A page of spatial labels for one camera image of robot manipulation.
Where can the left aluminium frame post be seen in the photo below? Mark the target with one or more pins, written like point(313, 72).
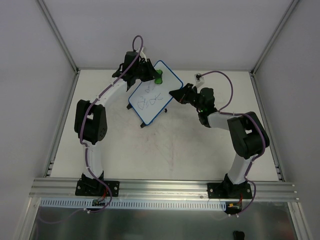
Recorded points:
point(56, 33)

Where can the small black object bottom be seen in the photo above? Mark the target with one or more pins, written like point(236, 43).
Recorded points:
point(239, 235)

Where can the blue-framed whiteboard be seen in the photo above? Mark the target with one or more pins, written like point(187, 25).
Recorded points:
point(149, 99)

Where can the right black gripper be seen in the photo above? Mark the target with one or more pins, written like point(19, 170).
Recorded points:
point(188, 93)

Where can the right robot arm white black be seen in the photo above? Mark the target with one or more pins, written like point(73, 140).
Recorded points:
point(248, 136)

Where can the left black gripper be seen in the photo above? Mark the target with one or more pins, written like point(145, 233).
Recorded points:
point(146, 71)

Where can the circuit board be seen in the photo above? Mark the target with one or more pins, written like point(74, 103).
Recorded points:
point(235, 206)
point(98, 202)

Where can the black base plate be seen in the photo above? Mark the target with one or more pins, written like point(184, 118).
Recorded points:
point(233, 191)
point(93, 188)

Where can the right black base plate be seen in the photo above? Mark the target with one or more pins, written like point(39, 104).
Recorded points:
point(233, 191)

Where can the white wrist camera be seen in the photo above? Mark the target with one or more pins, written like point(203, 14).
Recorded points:
point(142, 54)
point(199, 80)

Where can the white slotted cable duct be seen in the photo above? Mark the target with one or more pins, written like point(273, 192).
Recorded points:
point(206, 205)

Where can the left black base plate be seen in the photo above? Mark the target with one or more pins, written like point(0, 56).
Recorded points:
point(93, 188)

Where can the aluminium frame post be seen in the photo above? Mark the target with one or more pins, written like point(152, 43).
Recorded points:
point(275, 34)
point(56, 33)

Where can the black whiteboard foot left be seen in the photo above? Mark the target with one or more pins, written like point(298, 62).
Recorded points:
point(129, 106)

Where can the aluminium front rail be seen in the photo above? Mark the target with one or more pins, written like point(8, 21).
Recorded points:
point(180, 190)

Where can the green bone-shaped eraser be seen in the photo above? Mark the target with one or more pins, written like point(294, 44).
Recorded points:
point(158, 79)

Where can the right aluminium frame post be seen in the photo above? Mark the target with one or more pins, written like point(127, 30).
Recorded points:
point(275, 34)

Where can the left circuit board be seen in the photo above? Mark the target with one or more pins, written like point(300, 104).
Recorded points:
point(98, 202)

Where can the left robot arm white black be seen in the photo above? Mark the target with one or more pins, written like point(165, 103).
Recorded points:
point(91, 116)

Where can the right circuit board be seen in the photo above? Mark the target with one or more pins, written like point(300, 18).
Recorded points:
point(235, 206)

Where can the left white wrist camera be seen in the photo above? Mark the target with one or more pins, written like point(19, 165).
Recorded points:
point(142, 54)

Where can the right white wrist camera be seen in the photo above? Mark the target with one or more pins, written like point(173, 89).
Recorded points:
point(199, 80)

